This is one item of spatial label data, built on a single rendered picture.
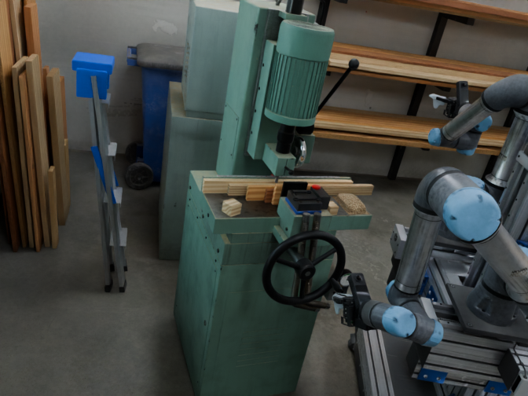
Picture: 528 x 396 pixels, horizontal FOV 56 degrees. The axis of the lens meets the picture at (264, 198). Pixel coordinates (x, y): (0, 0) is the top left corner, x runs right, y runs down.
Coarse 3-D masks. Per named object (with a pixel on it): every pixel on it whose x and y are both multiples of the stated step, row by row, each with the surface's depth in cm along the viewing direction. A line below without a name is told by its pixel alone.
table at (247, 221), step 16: (208, 208) 167; (256, 208) 170; (272, 208) 172; (208, 224) 167; (224, 224) 161; (240, 224) 164; (256, 224) 166; (272, 224) 168; (336, 224) 178; (352, 224) 180; (368, 224) 183; (320, 240) 166
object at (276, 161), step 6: (270, 144) 180; (276, 144) 181; (264, 150) 181; (270, 150) 176; (264, 156) 181; (270, 156) 176; (276, 156) 171; (282, 156) 171; (288, 156) 172; (294, 156) 173; (264, 162) 182; (270, 162) 176; (276, 162) 171; (282, 162) 171; (288, 162) 172; (294, 162) 172; (270, 168) 176; (276, 168) 171; (282, 168) 172; (276, 174) 173; (282, 174) 173; (288, 174) 174
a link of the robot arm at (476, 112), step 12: (504, 84) 172; (516, 84) 169; (492, 96) 174; (504, 96) 172; (516, 96) 170; (468, 108) 188; (480, 108) 182; (492, 108) 177; (456, 120) 194; (468, 120) 189; (480, 120) 187; (432, 132) 207; (444, 132) 202; (456, 132) 197; (432, 144) 207; (444, 144) 206; (456, 144) 207
